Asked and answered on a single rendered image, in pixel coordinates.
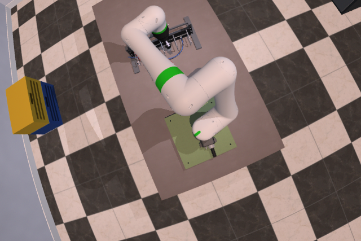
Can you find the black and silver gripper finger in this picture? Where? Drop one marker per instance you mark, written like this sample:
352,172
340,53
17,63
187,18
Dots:
167,44

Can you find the grey metal cable rack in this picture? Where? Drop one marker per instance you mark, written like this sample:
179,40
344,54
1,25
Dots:
174,36

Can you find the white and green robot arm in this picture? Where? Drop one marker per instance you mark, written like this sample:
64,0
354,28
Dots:
185,95

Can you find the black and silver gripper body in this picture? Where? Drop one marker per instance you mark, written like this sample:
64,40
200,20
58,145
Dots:
164,39

